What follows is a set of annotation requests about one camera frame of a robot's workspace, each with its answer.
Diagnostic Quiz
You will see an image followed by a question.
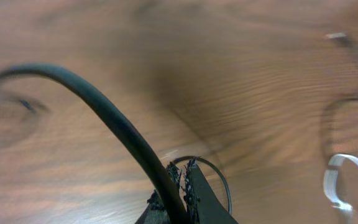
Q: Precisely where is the short black cable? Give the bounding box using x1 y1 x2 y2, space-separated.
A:
0 63 232 224

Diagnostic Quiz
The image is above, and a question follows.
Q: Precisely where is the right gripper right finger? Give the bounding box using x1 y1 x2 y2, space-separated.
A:
185 158 238 224

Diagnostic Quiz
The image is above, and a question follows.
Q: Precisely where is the white usb cable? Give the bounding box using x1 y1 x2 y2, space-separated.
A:
323 153 358 218

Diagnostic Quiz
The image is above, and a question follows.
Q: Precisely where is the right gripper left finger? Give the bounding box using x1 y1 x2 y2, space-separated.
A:
135 162 181 224

